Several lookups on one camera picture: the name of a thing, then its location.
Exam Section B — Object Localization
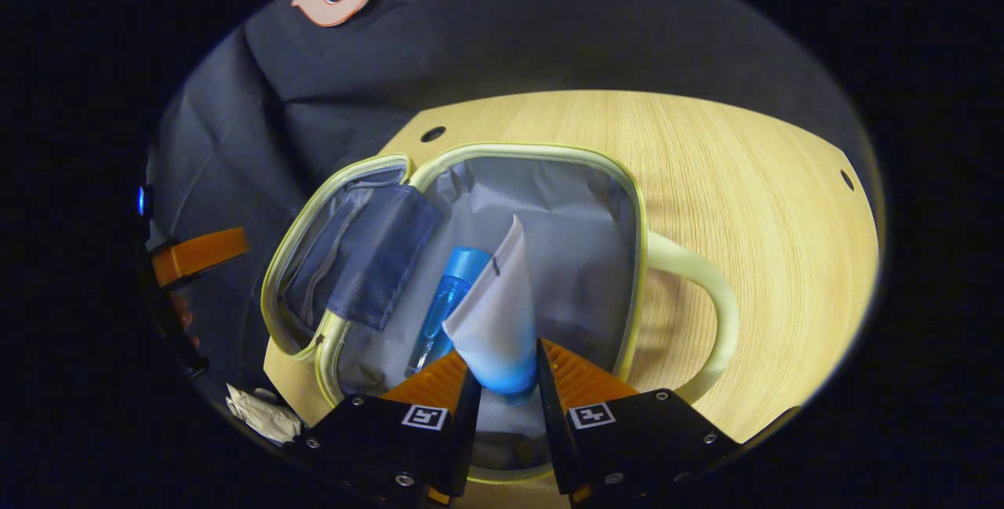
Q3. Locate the blue skin care bottle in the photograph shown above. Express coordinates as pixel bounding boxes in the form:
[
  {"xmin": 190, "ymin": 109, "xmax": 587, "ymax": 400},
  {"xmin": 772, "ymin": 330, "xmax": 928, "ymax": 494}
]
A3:
[{"xmin": 404, "ymin": 246, "xmax": 493, "ymax": 378}]

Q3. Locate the white and blue tube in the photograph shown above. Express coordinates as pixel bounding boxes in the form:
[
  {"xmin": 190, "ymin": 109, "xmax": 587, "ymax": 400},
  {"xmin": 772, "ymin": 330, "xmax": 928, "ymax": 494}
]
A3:
[{"xmin": 442, "ymin": 215, "xmax": 540, "ymax": 404}]

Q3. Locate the pale yellow suitcase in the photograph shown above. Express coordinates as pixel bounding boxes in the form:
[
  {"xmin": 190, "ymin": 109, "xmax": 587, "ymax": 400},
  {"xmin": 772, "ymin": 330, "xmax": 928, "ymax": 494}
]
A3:
[{"xmin": 260, "ymin": 143, "xmax": 740, "ymax": 485}]

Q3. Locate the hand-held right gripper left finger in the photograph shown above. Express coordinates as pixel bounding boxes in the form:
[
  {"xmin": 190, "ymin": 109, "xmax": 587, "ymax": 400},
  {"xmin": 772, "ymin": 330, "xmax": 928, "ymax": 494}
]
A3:
[{"xmin": 284, "ymin": 348, "xmax": 483, "ymax": 508}]

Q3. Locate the crumpled white paper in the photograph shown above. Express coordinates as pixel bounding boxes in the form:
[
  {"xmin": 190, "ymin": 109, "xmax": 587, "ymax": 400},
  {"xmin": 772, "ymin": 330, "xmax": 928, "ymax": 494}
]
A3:
[{"xmin": 226, "ymin": 384, "xmax": 304, "ymax": 445}]

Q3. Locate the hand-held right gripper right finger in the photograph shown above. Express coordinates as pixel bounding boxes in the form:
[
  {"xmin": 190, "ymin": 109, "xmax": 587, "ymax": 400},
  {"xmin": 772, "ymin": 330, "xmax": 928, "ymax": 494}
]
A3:
[{"xmin": 536, "ymin": 338, "xmax": 742, "ymax": 506}]

